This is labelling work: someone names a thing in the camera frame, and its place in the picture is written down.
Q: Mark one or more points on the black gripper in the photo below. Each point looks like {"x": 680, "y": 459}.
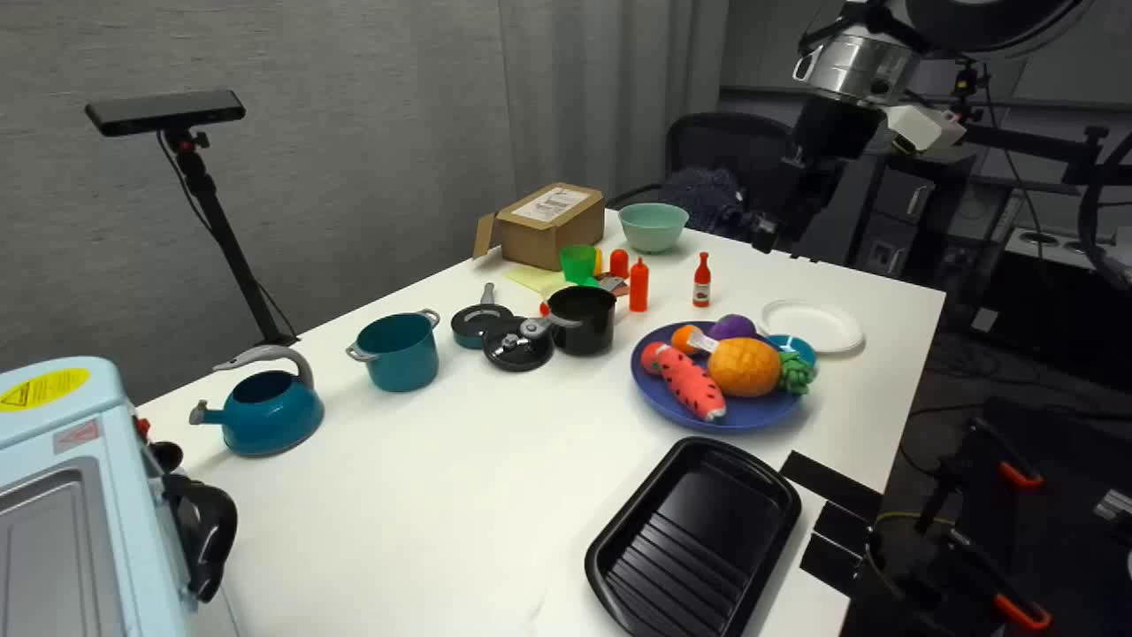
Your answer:
{"x": 839, "y": 128}

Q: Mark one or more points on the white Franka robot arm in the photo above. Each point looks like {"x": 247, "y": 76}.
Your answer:
{"x": 851, "y": 57}

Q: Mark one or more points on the black toy pot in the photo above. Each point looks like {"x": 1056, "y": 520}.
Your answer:
{"x": 583, "y": 326}

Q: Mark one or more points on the teal toy pot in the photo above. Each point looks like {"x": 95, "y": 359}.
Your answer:
{"x": 396, "y": 353}

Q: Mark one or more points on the dark computer tower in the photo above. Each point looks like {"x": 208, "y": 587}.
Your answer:
{"x": 904, "y": 219}

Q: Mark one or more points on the black office chair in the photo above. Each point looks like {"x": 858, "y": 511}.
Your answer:
{"x": 727, "y": 148}

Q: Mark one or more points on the white plate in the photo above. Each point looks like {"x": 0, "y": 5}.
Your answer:
{"x": 816, "y": 326}

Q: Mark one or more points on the red sauce bottle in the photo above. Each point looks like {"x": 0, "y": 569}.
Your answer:
{"x": 701, "y": 285}

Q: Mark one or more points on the mint green bowl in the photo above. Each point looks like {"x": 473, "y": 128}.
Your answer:
{"x": 653, "y": 228}

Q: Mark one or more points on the purple toy eggplant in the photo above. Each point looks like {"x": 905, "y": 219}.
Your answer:
{"x": 732, "y": 326}

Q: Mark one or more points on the gray curtain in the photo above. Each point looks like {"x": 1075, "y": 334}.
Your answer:
{"x": 612, "y": 93}

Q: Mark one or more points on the green toy vegetable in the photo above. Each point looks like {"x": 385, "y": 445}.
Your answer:
{"x": 797, "y": 376}

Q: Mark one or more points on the tall orange toy bottle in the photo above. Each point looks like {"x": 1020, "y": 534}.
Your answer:
{"x": 638, "y": 290}

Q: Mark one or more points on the yellow orange toy fruit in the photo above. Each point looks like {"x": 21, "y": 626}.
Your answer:
{"x": 744, "y": 369}

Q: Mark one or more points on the small orange toy fruit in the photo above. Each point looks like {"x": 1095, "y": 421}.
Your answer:
{"x": 686, "y": 339}

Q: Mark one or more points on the green plastic cup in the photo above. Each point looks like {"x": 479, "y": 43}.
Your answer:
{"x": 579, "y": 264}

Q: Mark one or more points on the blue plate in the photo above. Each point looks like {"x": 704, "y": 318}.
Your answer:
{"x": 753, "y": 413}

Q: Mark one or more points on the toy watermelon slice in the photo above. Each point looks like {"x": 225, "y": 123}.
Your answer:
{"x": 686, "y": 383}

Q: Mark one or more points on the brown cardboard box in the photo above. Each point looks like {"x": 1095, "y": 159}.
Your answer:
{"x": 547, "y": 226}

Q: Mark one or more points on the cream small dish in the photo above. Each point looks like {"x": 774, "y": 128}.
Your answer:
{"x": 533, "y": 281}

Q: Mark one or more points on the dark teal frying pan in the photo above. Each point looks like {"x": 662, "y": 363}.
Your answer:
{"x": 483, "y": 326}

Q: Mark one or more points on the black baking tray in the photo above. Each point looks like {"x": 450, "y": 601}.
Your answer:
{"x": 694, "y": 537}

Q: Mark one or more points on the teal toy kettle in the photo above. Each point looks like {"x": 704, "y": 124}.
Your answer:
{"x": 271, "y": 421}

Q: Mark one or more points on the light blue toaster oven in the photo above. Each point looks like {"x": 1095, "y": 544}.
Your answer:
{"x": 71, "y": 507}

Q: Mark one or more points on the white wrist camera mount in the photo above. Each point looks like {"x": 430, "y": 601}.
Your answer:
{"x": 929, "y": 124}

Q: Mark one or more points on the black camera tripod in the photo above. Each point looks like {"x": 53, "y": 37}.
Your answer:
{"x": 225, "y": 235}

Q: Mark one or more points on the black camera bar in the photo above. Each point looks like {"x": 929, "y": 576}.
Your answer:
{"x": 164, "y": 113}

